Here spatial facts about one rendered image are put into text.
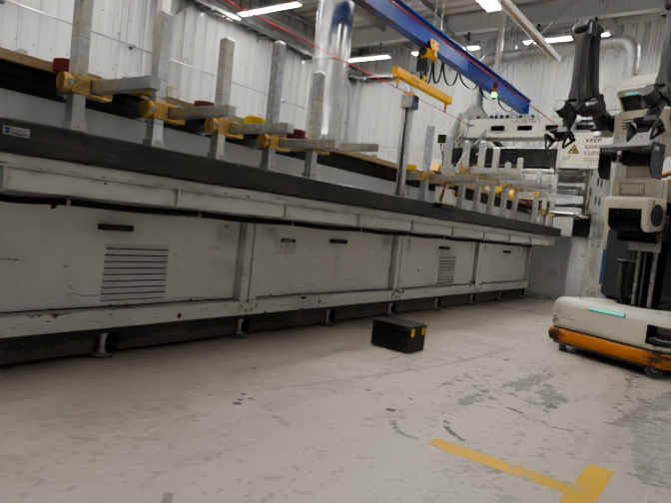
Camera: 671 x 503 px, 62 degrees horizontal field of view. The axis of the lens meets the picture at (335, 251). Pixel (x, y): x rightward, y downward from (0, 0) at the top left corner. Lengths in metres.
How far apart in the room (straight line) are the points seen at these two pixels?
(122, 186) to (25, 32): 7.98
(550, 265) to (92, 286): 4.69
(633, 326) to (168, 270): 2.04
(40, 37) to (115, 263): 7.88
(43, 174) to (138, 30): 9.06
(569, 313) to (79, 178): 2.34
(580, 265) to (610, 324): 2.79
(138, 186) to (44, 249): 0.35
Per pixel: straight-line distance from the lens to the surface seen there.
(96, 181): 1.73
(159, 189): 1.84
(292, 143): 2.11
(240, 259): 2.39
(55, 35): 9.90
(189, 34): 11.30
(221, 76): 2.00
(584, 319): 3.04
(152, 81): 1.48
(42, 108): 1.88
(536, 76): 13.06
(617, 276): 3.33
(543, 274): 5.93
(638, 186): 3.02
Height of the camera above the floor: 0.54
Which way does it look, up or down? 3 degrees down
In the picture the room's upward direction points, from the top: 6 degrees clockwise
